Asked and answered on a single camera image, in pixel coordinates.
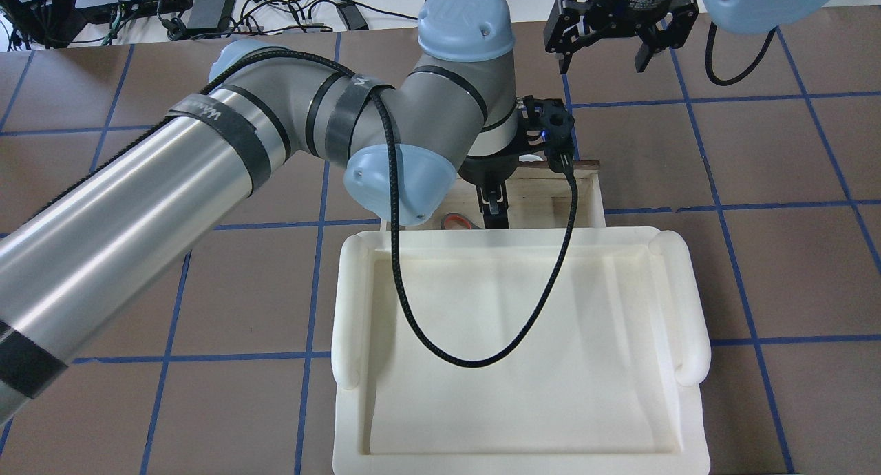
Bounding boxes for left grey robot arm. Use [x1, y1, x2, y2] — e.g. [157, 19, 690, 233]
[1, 0, 517, 421]

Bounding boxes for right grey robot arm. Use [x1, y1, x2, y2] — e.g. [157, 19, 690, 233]
[542, 0, 831, 86]

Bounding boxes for grey orange scissors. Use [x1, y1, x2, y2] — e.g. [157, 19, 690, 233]
[440, 213, 482, 230]

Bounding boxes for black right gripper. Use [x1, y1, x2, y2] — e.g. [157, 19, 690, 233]
[544, 0, 699, 74]

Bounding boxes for light wooden drawer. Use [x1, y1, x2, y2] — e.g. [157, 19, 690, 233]
[416, 160, 606, 230]

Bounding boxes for black power adapters on desk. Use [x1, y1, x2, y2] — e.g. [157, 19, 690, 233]
[2, 0, 369, 52]

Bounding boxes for cream plastic tray box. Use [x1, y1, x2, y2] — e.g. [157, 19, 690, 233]
[331, 226, 711, 474]

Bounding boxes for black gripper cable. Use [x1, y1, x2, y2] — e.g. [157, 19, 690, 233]
[705, 22, 780, 87]

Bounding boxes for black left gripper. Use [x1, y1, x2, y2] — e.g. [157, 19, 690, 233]
[460, 114, 547, 229]

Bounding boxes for brown paper table mat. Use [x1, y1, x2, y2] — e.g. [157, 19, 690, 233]
[2, 6, 880, 474]

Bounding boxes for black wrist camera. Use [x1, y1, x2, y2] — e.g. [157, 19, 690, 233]
[522, 96, 575, 176]

